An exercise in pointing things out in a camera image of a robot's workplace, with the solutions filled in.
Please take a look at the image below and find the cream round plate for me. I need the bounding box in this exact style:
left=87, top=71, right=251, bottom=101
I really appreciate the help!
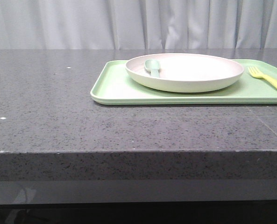
left=125, top=53, right=244, bottom=93

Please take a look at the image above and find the yellow plastic fork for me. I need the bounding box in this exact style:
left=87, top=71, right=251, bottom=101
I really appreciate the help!
left=248, top=67, right=277, bottom=89

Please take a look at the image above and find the green rectangular tray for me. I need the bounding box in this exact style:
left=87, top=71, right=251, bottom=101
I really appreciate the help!
left=91, top=60, right=277, bottom=105

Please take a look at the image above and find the light green spoon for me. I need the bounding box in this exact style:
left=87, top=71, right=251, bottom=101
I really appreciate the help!
left=144, top=59, right=161, bottom=78

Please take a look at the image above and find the white curtain backdrop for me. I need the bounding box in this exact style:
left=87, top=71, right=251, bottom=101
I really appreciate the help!
left=0, top=0, right=277, bottom=49

